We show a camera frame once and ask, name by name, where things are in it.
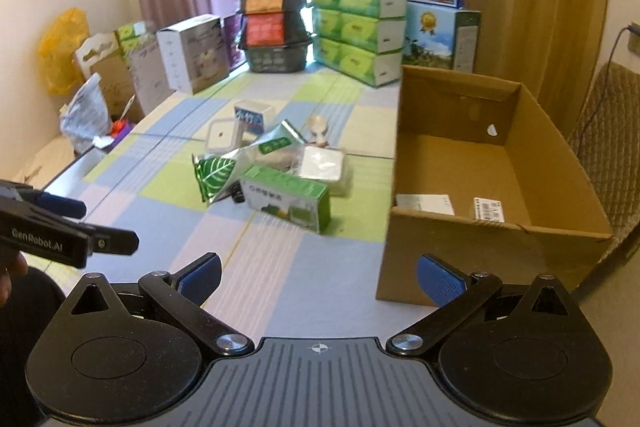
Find green leaf foil pouch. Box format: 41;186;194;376
192;120;307;205

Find green white medicine box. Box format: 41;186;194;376
240;165;331;233

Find clear bag with white pad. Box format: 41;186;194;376
295;146;352;196

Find white green mecobalamin box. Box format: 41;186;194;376
473;198;506;223

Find white ointment box with bird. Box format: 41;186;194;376
396;194;454;216

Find person's left hand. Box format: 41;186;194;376
0;251;28;307

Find crumpled silver plastic bag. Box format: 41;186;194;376
60;73;112;155

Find checked table cloth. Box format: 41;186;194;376
37;64;427;339

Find brown cardboard box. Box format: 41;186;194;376
376;66;613;305

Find white square night light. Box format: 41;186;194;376
205;117;245;155

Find yellow plastic bag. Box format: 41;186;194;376
37;8;89;97

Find brown cardboard piece with hole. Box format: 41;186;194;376
74;33;143;124

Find blue white small box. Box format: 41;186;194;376
233;99;277;135

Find white appliance box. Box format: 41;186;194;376
155;14;229;95

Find quilted beige chair cover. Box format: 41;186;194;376
570;62;639;247

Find beige plastic spoon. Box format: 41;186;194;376
307;114;329;148

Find purple box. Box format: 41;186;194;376
221;13;245;71

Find green blue milk box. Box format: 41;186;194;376
402;0;482;73

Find black stacked food containers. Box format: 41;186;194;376
239;0;311;74

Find green tissue pack stack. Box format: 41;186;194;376
311;0;407;88

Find wall power socket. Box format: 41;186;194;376
627;22;640;57

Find black charging cable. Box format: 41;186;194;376
574;24;636;144

